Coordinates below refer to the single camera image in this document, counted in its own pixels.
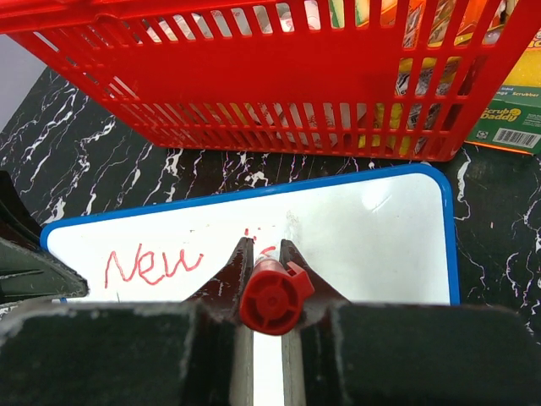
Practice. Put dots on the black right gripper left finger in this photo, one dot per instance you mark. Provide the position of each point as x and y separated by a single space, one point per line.
220 370

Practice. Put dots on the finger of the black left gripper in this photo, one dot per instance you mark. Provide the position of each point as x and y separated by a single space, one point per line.
27 270

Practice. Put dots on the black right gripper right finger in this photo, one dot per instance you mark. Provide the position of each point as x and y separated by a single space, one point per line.
309 366

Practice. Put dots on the red capped marker pen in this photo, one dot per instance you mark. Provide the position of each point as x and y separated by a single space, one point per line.
273 299

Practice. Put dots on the blue framed whiteboard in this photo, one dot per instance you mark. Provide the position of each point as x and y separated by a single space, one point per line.
381 236

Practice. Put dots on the red plastic shopping basket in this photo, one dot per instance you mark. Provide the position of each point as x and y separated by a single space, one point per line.
270 76

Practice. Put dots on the green yellow scrubber box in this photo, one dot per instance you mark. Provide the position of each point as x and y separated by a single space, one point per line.
511 122

